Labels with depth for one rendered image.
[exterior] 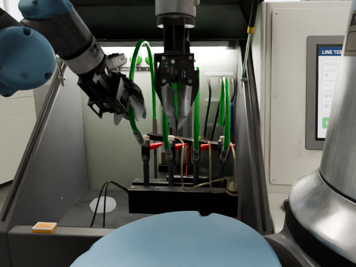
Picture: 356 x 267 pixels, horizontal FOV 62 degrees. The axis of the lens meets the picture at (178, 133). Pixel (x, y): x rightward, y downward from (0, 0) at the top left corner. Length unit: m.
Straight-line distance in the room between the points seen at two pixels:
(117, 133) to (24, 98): 2.74
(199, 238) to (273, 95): 0.82
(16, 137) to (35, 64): 3.50
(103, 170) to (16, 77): 0.96
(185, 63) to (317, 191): 0.39
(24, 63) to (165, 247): 0.29
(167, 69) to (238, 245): 0.43
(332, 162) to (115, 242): 0.13
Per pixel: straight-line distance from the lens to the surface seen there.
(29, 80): 0.40
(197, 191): 0.93
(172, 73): 0.55
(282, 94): 0.97
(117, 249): 0.18
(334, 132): 0.18
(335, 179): 0.18
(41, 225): 0.86
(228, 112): 0.77
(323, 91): 1.00
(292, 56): 1.00
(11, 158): 3.90
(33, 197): 0.98
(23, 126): 3.93
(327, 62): 1.02
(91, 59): 0.60
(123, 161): 1.29
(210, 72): 1.18
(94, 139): 1.29
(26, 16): 0.57
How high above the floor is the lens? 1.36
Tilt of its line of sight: 13 degrees down
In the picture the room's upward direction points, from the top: straight up
